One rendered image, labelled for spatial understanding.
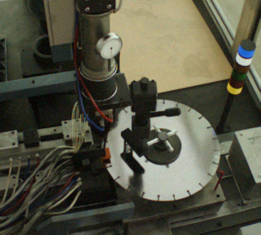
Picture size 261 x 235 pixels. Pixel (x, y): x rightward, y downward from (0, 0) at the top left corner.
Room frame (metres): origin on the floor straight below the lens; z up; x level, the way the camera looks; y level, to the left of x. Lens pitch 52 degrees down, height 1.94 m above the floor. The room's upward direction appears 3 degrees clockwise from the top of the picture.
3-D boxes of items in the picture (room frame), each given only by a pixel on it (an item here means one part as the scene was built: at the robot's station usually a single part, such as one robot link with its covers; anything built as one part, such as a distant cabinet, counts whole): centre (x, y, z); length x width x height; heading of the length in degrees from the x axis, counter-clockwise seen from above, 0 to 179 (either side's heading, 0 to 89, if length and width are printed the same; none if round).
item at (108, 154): (0.57, 0.10, 0.95); 0.10 x 0.03 x 0.07; 105
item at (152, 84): (0.58, -0.03, 1.17); 0.06 x 0.05 x 0.20; 96
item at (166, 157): (0.62, -0.09, 0.96); 0.11 x 0.11 x 0.03
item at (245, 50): (0.83, -0.32, 1.14); 0.05 x 0.04 x 0.03; 15
